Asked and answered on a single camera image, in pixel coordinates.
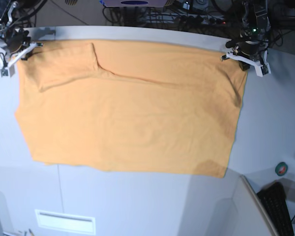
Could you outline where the green tape roll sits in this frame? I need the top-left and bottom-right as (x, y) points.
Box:
(275, 162), (288, 177)

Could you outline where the white cable tray slot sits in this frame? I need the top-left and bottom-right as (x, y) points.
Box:
(35, 209), (96, 236)

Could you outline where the white partition panel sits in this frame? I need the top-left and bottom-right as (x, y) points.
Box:
(233, 176), (278, 236)

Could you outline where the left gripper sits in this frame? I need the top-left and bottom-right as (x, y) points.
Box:
(221, 37), (271, 77)

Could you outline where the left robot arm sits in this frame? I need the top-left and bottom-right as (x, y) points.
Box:
(221, 0), (271, 77)

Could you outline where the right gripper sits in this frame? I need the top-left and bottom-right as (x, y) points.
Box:
(0, 26), (43, 77)

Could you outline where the black keyboard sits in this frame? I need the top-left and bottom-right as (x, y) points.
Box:
(257, 182), (294, 236)

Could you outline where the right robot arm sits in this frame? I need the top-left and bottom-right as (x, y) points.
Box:
(0, 0), (47, 77)

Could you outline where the black power strip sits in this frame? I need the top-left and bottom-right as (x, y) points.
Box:
(179, 14), (228, 26)

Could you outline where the orange yellow t-shirt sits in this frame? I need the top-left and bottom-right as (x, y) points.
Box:
(15, 40), (247, 178)

